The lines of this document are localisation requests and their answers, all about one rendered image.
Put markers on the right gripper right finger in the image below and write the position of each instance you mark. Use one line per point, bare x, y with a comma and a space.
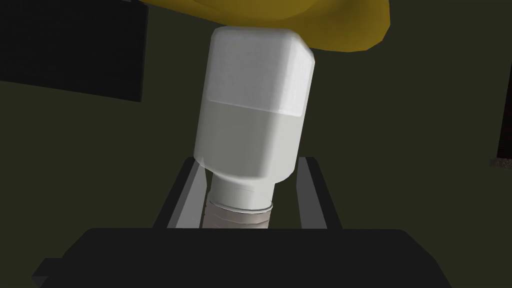
314, 200

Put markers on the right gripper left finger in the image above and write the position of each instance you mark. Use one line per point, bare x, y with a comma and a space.
188, 200

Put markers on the white bottle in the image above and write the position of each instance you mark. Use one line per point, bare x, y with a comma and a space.
252, 112

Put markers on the yellow rounded object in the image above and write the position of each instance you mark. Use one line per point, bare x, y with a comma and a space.
320, 20

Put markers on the black flat box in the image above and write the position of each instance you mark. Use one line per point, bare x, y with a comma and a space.
68, 44

